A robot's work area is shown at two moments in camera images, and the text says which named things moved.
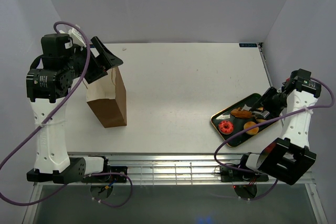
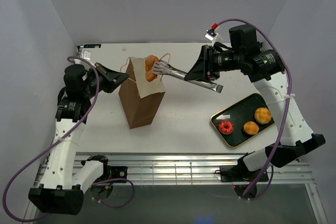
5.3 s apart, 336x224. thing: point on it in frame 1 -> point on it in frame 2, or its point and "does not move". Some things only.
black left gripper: [107, 57] -> [115, 77]
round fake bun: [249, 124] does not move
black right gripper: [264, 98] -> [203, 68]
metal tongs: [260, 113] -> [161, 67]
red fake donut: [226, 126] does not move
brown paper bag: [107, 97] -> [140, 98]
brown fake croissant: [238, 112] -> [149, 74]
